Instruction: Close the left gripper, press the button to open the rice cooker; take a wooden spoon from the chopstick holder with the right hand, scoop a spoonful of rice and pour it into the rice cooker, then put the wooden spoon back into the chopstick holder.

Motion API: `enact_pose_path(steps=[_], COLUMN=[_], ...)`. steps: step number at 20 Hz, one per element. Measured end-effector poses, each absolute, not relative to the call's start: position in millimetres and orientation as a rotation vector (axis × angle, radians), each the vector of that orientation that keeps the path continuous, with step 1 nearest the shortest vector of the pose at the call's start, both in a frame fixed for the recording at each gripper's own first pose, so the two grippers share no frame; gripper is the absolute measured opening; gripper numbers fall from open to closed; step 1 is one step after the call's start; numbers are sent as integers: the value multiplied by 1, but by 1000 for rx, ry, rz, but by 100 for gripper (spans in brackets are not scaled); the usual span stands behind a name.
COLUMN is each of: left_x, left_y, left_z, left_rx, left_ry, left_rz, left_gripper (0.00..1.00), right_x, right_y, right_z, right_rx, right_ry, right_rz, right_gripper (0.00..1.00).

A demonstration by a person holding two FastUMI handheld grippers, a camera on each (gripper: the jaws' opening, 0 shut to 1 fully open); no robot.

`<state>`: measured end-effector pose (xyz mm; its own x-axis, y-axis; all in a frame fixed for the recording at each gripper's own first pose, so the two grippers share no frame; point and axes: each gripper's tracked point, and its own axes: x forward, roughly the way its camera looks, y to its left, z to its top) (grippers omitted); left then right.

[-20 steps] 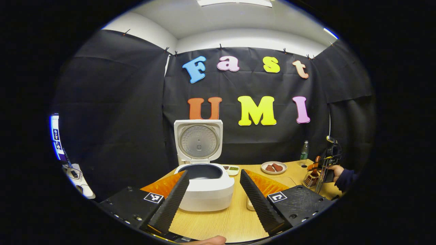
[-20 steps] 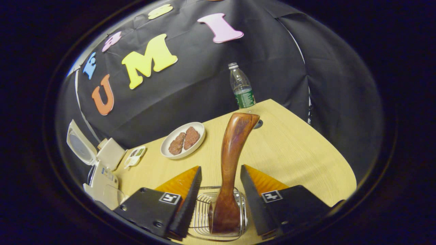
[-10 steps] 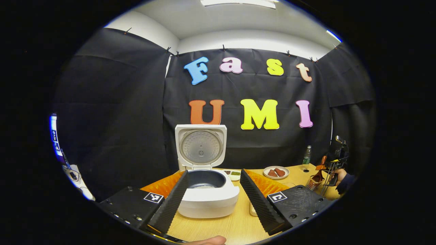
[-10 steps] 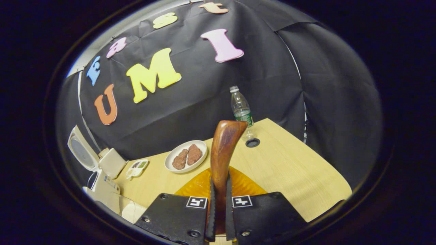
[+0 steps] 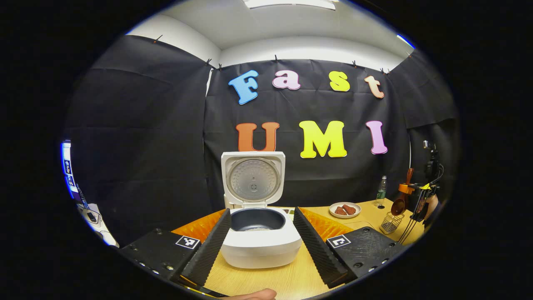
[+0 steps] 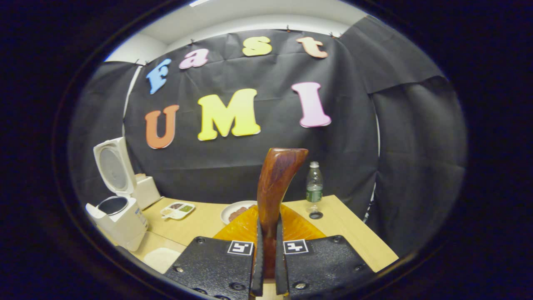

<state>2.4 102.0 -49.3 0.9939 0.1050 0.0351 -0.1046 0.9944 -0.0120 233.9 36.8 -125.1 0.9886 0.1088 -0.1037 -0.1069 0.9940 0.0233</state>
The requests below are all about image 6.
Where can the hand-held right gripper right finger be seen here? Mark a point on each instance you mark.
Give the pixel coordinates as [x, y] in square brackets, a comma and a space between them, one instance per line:
[281, 266]

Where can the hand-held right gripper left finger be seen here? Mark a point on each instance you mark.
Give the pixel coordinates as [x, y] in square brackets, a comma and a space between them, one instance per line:
[257, 266]

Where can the brown wooden spoon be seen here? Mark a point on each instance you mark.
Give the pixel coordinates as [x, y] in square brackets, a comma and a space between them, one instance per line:
[277, 183]

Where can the white rice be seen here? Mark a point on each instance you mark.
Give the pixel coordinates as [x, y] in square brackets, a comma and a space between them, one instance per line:
[162, 257]

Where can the clear rice container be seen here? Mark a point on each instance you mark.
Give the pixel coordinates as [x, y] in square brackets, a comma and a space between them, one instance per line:
[150, 263]

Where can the white rice cooker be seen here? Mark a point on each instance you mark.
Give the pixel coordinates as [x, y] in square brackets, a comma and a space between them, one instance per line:
[125, 225]

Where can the brown meat slices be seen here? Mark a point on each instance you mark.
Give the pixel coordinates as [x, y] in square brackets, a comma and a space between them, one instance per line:
[238, 213]

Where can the white round plate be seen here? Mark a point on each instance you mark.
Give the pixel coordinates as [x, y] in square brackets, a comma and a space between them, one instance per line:
[227, 215]

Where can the clear plastic water bottle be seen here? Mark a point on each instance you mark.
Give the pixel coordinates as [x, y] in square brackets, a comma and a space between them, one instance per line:
[314, 193]

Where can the white divided condiment tray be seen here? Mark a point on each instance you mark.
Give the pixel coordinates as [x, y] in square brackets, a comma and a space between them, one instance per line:
[177, 211]

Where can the white toaster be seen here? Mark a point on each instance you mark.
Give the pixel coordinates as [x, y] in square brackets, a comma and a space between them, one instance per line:
[148, 193]

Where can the black backdrop cloth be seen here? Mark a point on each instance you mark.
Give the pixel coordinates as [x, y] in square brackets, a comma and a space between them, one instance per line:
[354, 146]

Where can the ceiling light panel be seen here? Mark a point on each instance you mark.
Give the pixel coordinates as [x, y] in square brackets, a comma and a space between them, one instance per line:
[199, 2]

